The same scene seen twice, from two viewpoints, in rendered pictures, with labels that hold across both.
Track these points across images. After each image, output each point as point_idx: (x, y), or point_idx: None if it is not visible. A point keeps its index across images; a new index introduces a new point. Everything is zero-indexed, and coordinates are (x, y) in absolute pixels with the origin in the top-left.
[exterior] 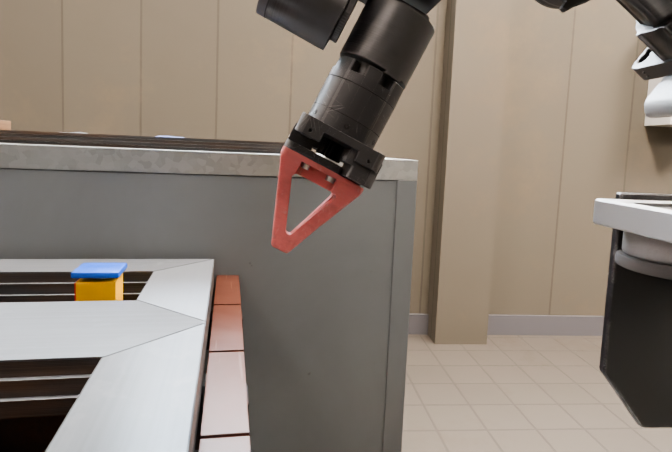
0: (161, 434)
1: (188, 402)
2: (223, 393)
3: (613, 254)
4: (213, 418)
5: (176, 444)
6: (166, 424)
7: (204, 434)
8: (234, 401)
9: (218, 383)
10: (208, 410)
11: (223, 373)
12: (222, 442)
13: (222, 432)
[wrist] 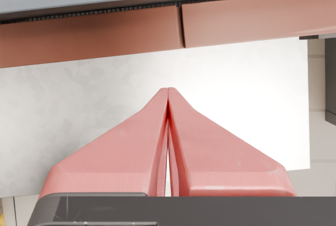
0: None
1: None
2: (261, 15)
3: None
4: (211, 12)
5: None
6: None
7: (183, 8)
8: (243, 29)
9: (285, 7)
10: (226, 5)
11: (311, 9)
12: (169, 26)
13: (186, 24)
